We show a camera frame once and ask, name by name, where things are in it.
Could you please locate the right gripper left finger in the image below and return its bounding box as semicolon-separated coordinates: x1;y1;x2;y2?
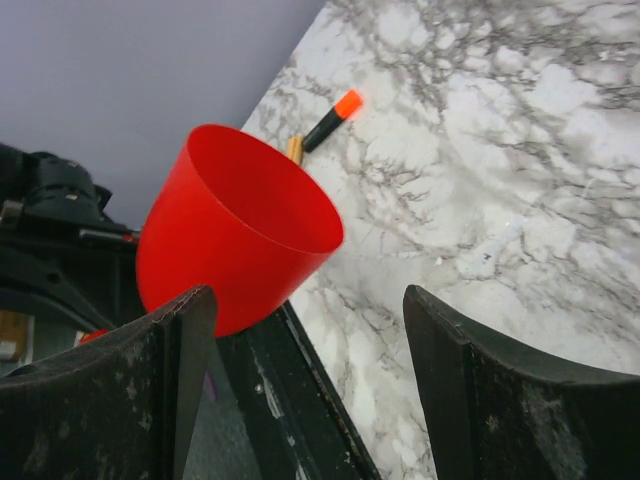
1;287;217;479

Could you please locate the orange capped marker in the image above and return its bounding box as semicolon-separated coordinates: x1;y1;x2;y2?
285;89;363;165

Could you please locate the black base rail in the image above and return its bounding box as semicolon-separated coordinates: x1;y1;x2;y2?
216;303;380;479

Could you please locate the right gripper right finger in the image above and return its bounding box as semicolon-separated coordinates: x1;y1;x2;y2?
403;285;639;479

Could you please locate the red wine glass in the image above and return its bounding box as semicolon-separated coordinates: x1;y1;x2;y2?
79;123;346;346

